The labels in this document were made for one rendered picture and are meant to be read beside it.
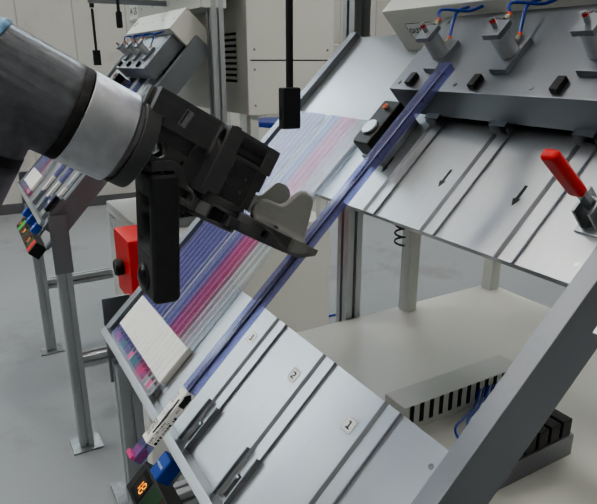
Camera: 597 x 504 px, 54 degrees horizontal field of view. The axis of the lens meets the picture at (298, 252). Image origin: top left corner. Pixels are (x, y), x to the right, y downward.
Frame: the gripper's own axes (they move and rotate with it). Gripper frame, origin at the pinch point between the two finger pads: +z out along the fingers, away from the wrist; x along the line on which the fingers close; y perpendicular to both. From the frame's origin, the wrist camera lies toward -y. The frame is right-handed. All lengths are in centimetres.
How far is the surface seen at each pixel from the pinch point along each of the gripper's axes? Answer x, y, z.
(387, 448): -13.2, -12.3, 9.4
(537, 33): -0.9, 33.8, 15.5
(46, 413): 147, -92, 37
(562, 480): -9, -12, 50
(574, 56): -7.9, 30.3, 14.5
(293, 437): -2.8, -17.6, 8.0
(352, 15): 49, 43, 21
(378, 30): 440, 219, 273
